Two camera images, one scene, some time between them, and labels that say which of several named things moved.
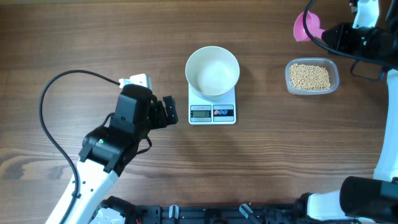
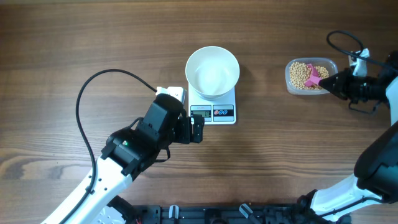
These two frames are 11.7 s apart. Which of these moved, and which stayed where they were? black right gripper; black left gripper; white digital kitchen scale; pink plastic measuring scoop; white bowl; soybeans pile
Moved: black left gripper; pink plastic measuring scoop; black right gripper
Stayed: white bowl; soybeans pile; white digital kitchen scale
